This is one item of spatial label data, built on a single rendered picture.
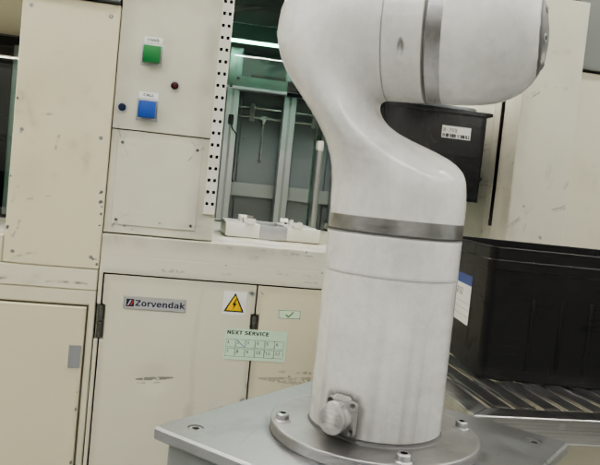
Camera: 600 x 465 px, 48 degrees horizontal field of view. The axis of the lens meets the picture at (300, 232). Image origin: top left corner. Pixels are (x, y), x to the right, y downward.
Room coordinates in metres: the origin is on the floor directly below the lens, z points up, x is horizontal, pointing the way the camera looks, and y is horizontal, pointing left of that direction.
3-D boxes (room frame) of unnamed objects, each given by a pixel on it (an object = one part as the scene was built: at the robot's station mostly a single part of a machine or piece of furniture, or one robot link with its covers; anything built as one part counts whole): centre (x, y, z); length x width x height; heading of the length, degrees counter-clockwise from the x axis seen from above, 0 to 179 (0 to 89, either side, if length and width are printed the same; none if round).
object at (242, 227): (1.59, 0.08, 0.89); 0.22 x 0.21 x 0.04; 10
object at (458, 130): (1.44, -0.22, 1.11); 0.24 x 0.20 x 0.32; 100
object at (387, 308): (0.61, -0.08, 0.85); 0.19 x 0.19 x 0.18
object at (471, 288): (1.01, -0.38, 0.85); 0.28 x 0.28 x 0.17; 2
